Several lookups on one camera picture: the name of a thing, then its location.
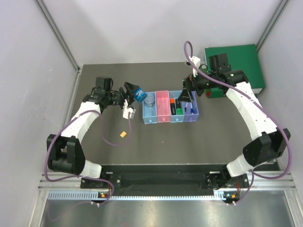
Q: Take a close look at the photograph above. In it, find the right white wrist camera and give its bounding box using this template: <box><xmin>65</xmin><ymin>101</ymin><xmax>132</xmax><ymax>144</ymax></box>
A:
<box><xmin>186</xmin><ymin>56</ymin><xmax>201</xmax><ymax>77</ymax></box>

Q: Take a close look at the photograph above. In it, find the blue jar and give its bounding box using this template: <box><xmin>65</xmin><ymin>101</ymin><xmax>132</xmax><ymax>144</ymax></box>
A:
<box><xmin>134</xmin><ymin>88</ymin><xmax>147</xmax><ymax>103</ymax></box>

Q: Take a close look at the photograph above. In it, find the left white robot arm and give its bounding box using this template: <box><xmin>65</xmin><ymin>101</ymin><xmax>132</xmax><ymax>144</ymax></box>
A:
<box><xmin>45</xmin><ymin>77</ymin><xmax>147</xmax><ymax>188</ymax></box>

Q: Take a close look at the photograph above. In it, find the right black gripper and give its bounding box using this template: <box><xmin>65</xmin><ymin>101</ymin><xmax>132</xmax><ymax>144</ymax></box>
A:
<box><xmin>177</xmin><ymin>68</ymin><xmax>217</xmax><ymax>103</ymax></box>

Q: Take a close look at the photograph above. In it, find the slotted cable duct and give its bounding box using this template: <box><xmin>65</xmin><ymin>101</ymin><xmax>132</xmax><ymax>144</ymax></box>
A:
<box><xmin>47</xmin><ymin>190</ymin><xmax>237</xmax><ymax>201</ymax></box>

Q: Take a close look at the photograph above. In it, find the green ring binder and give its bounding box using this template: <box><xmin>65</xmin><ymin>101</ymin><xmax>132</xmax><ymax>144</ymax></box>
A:
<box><xmin>205</xmin><ymin>44</ymin><xmax>265</xmax><ymax>94</ymax></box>

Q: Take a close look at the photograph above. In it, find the purple bin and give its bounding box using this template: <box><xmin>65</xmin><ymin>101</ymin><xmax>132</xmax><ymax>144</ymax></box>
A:
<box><xmin>181</xmin><ymin>91</ymin><xmax>199</xmax><ymax>122</ymax></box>

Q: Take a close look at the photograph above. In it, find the blue capped white marker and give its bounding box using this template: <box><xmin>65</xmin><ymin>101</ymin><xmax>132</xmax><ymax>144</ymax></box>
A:
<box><xmin>190</xmin><ymin>103</ymin><xmax>194</xmax><ymax>114</ymax></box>

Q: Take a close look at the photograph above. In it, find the light blue bin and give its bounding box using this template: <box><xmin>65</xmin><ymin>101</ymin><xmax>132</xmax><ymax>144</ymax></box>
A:
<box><xmin>169</xmin><ymin>90</ymin><xmax>185</xmax><ymax>123</ymax></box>
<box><xmin>142</xmin><ymin>92</ymin><xmax>158</xmax><ymax>124</ymax></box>

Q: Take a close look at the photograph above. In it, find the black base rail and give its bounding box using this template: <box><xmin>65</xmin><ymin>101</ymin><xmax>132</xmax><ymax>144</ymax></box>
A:
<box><xmin>80</xmin><ymin>171</ymin><xmax>250</xmax><ymax>197</ymax></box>

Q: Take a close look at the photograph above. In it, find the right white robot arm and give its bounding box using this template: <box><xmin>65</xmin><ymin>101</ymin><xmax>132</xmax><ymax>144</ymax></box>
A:
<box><xmin>178</xmin><ymin>53</ymin><xmax>290</xmax><ymax>189</ymax></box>

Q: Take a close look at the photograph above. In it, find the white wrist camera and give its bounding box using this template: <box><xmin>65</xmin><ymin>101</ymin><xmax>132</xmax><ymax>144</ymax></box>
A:
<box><xmin>122</xmin><ymin>99</ymin><xmax>136</xmax><ymax>119</ymax></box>
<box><xmin>186</xmin><ymin>56</ymin><xmax>201</xmax><ymax>77</ymax></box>

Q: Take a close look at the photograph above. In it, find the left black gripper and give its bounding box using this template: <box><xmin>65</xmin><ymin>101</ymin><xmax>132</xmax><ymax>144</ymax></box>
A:
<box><xmin>106</xmin><ymin>82</ymin><xmax>139</xmax><ymax>111</ymax></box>

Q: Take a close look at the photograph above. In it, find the pink bin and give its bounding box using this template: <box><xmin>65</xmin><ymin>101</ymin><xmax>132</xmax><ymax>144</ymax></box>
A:
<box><xmin>156</xmin><ymin>91</ymin><xmax>171</xmax><ymax>123</ymax></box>

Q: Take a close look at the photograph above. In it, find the green highlighter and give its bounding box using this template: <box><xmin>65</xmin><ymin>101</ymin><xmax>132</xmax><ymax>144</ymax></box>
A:
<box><xmin>176</xmin><ymin>99</ymin><xmax>182</xmax><ymax>115</ymax></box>

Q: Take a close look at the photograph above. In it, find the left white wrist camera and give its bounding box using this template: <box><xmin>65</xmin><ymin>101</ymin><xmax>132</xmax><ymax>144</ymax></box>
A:
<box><xmin>122</xmin><ymin>99</ymin><xmax>136</xmax><ymax>119</ymax></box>

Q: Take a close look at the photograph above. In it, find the small yellow eraser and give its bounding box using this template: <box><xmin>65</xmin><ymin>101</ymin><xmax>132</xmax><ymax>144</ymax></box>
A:
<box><xmin>120</xmin><ymin>131</ymin><xmax>126</xmax><ymax>138</ymax></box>

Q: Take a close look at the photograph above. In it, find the grey clear jar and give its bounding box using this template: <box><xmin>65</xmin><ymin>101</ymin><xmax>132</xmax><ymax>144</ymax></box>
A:
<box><xmin>144</xmin><ymin>95</ymin><xmax>155</xmax><ymax>108</ymax></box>

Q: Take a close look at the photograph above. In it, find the orange highlighter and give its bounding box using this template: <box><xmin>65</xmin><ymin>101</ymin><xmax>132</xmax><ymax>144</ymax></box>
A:
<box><xmin>169</xmin><ymin>98</ymin><xmax>176</xmax><ymax>115</ymax></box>

